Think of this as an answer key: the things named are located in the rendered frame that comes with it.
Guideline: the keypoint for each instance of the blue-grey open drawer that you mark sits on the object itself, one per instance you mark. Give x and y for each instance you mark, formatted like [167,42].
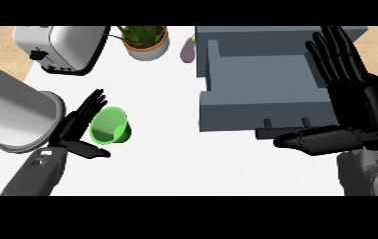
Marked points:
[260,89]

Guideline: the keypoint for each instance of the potted green plant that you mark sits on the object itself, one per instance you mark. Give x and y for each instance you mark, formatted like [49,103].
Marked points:
[143,41]

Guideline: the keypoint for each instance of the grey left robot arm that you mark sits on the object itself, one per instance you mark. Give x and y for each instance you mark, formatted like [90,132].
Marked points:
[37,173]

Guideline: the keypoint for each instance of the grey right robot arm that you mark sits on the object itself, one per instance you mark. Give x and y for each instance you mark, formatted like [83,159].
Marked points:
[357,171]

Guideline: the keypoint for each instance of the grey round appliance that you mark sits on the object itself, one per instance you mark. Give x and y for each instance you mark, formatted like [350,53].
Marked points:
[24,114]

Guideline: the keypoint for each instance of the purple eggplant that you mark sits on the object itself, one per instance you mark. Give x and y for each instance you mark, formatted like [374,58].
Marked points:
[187,51]

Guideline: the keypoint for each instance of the blue-grey cabinet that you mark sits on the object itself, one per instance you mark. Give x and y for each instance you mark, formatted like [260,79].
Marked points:
[275,38]

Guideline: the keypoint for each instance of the silver toaster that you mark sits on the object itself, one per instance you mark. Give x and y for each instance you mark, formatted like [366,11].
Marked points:
[60,48]

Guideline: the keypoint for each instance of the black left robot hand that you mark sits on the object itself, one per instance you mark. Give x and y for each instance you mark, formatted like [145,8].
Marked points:
[74,125]

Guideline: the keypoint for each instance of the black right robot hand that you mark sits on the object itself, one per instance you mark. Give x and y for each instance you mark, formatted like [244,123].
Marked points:
[351,93]

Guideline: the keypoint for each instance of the green cup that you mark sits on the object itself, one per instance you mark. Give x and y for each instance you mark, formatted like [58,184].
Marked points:
[111,125]

